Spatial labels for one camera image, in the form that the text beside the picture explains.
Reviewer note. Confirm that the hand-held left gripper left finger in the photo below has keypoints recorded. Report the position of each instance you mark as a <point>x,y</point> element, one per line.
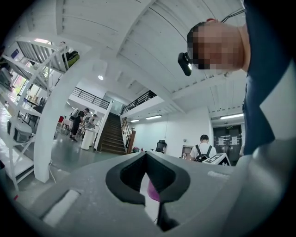
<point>88,199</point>

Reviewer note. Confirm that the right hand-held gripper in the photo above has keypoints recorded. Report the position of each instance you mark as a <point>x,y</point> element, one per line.
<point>217,160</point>

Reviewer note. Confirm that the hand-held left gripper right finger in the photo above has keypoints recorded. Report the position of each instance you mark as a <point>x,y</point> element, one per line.
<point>203,196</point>

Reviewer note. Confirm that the purple cloth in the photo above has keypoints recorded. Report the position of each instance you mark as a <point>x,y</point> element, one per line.
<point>153,191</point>

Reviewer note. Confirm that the dark double door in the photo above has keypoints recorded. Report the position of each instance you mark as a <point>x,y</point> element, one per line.
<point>227,143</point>

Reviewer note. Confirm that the wooden side cabinet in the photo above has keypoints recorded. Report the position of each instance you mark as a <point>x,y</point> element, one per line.
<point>187,151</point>

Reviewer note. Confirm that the tube ceiling light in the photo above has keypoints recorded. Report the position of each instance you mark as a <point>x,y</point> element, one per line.
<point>134,120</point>
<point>153,117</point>
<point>231,116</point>

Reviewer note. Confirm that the black office chair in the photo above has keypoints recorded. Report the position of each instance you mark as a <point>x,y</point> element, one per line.
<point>161,145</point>

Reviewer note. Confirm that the white cylindrical bin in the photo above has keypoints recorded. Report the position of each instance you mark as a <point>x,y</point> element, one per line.
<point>88,140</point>

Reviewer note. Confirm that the wooden staircase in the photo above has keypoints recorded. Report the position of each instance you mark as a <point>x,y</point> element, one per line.
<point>113,136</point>

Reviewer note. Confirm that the white pillar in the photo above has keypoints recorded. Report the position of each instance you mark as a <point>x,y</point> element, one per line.
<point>48,139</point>

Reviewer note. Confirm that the wooden stair handrail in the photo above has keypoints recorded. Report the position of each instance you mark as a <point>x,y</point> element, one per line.
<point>133,139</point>

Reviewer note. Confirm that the red chair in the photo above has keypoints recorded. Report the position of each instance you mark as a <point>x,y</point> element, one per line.
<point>61,119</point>

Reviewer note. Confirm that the black metal railing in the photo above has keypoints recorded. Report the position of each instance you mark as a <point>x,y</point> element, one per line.
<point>90,97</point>
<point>138,101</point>

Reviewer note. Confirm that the person's navy shirt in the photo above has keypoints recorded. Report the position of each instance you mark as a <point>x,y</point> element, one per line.
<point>261,58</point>

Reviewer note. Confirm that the person's head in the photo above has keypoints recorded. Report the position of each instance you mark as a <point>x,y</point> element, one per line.
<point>233,46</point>

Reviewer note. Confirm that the round ceiling light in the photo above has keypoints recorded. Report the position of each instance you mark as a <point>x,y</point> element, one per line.
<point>100,77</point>

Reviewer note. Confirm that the white shelving rack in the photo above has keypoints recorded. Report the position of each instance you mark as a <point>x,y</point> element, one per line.
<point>34,76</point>

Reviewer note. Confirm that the red headband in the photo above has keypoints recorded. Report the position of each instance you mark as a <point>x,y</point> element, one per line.
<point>211,20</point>

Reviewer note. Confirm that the black yellow-green backpack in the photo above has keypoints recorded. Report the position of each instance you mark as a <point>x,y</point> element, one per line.
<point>72,56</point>

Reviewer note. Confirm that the black head-mounted camera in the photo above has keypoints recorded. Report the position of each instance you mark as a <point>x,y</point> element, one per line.
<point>185,63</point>

